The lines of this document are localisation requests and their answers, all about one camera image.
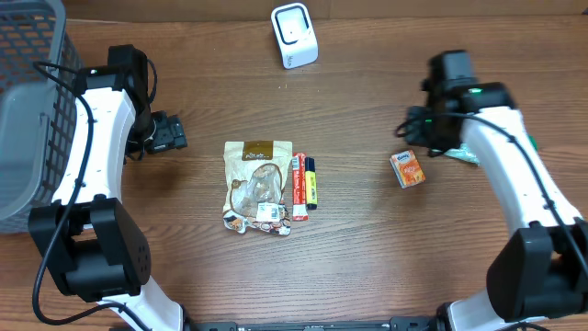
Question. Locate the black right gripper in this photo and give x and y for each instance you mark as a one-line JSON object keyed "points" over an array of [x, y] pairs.
{"points": [[412, 136]]}

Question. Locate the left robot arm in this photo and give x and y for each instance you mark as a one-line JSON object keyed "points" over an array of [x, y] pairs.
{"points": [[94, 256]]}

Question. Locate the grey plastic mesh basket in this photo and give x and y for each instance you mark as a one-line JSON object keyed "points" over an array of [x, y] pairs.
{"points": [[38, 117]]}

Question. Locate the orange tissue pack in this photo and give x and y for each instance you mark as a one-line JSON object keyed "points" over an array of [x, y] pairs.
{"points": [[407, 169]]}

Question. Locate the red snack stick packet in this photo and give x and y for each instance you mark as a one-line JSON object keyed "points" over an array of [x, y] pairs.
{"points": [[299, 188]]}

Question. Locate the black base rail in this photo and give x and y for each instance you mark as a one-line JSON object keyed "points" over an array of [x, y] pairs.
{"points": [[404, 323]]}

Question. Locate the teal tissue pack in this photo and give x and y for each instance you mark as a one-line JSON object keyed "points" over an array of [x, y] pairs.
{"points": [[463, 153]]}

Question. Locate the brown snack pouch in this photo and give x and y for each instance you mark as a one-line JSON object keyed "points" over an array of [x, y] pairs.
{"points": [[256, 174]]}

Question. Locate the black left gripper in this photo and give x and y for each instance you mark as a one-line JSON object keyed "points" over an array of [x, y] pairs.
{"points": [[169, 132]]}

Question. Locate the instant noodle cup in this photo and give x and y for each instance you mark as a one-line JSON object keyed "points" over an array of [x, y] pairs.
{"points": [[533, 142]]}

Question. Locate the white barcode scanner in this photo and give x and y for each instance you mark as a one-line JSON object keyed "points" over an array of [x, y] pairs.
{"points": [[295, 35]]}

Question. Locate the yellow highlighter marker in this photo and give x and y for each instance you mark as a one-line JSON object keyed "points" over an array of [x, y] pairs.
{"points": [[311, 185]]}

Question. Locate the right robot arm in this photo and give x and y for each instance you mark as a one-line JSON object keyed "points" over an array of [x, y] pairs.
{"points": [[541, 273]]}

